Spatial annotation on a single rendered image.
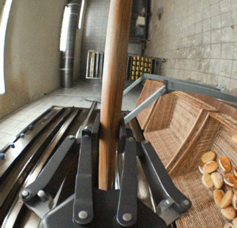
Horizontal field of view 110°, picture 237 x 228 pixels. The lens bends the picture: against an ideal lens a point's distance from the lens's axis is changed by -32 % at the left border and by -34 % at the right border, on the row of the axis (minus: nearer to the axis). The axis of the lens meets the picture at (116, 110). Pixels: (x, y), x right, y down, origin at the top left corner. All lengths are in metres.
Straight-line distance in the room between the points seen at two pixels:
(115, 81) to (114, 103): 0.03
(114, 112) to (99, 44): 5.11
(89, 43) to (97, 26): 0.81
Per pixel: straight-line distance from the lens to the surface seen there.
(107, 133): 0.18
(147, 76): 1.04
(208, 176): 0.80
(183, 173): 0.85
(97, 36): 5.33
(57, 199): 0.57
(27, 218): 0.77
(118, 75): 0.16
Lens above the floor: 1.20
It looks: 3 degrees down
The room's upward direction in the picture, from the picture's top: 86 degrees counter-clockwise
